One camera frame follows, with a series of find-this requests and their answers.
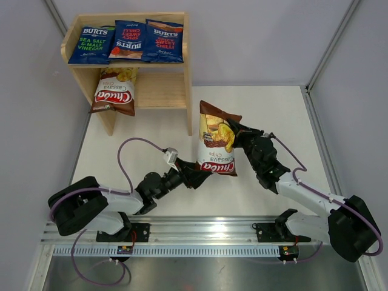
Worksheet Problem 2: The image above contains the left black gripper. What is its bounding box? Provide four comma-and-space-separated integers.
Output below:
155, 158, 211, 200

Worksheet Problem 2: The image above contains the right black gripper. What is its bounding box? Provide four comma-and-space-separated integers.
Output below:
227, 118, 265, 172

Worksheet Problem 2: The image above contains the Chuba cassava chips bag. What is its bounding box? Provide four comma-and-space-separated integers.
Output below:
89, 67, 139, 116
196, 100, 242, 176

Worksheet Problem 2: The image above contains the Burts spicy chilli bag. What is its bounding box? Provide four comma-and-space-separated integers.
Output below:
141, 19, 184, 63
109, 20, 146, 61

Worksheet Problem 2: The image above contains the Burts sea salt vinegar bag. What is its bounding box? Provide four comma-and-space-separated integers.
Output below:
68, 25, 115, 65

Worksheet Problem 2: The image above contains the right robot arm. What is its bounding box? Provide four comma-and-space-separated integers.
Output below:
228, 119, 384, 263

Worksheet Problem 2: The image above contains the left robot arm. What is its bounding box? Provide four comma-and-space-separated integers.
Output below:
48, 159, 211, 243

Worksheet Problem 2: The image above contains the wooden two-tier shelf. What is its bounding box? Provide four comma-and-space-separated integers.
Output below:
61, 12, 193, 135

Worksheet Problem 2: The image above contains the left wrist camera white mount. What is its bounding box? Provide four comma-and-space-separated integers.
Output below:
163, 147, 178, 171

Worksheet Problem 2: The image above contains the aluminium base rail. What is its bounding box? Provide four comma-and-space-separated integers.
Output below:
41, 215, 331, 246

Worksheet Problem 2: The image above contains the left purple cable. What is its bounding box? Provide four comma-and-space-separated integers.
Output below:
48, 137, 166, 287

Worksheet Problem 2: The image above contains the purple cable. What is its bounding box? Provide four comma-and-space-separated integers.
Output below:
48, 137, 166, 287
272, 135, 383, 264

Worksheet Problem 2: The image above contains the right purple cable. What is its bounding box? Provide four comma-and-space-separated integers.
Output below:
272, 135, 383, 264

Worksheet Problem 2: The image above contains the white slotted cable duct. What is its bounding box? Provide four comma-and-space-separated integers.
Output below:
53, 244, 281, 258

